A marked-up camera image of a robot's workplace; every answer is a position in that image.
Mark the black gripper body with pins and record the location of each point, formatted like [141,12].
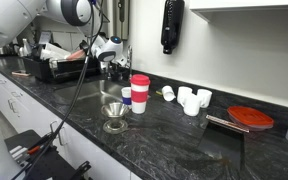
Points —
[112,68]

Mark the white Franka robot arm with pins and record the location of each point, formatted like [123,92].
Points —
[4,20]

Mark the tall chrome faucet spout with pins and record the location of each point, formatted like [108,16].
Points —
[130,56]

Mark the stainless steel sink basin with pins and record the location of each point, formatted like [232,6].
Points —
[94,91]

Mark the white cup blue band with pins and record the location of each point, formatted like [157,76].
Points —
[126,96]

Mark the black pan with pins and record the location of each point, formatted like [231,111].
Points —
[83,46]

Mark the red white travel tumbler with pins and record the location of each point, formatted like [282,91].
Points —
[139,95]

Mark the pink bowl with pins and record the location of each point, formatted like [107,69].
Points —
[75,55]

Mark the black dish rack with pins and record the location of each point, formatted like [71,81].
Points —
[60,70]

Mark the small yellow green item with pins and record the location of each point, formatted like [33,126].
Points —
[159,92]

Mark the clear plastic tub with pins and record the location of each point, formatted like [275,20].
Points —
[55,51]

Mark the white ceramic mug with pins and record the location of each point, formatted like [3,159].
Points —
[205,98]
[192,106]
[168,94]
[183,94]

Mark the white pitcher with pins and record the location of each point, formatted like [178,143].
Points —
[24,49]

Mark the small flat wooden item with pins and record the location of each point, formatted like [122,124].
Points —
[20,73]

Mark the white lower cabinets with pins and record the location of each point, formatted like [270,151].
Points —
[34,116]

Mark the metal kettle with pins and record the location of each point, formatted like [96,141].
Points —
[4,50]

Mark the black mounting table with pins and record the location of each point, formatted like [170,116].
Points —
[50,166]

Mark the aluminium extrusion bar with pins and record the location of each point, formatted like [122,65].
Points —
[19,156]

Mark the black flat board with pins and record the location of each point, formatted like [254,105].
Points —
[222,143]

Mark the red round lid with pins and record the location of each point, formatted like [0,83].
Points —
[250,117]

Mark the white upper cabinet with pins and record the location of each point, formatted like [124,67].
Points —
[247,5]

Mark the white wrist mount plate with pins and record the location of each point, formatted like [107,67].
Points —
[121,61]

